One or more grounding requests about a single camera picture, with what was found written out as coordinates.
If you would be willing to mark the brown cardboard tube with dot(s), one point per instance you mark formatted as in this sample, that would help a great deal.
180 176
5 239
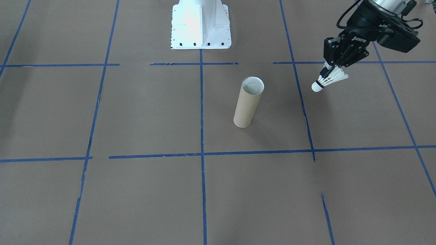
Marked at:
247 109

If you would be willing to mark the white pedestal column with plate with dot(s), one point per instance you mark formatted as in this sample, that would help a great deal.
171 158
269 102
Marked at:
201 23

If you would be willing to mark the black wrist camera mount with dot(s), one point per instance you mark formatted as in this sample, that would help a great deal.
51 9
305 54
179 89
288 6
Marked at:
398 39

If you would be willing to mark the white feather shuttlecock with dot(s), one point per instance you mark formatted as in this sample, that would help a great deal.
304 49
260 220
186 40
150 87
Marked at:
317 86

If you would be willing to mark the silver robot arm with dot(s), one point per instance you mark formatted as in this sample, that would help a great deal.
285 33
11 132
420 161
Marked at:
385 5

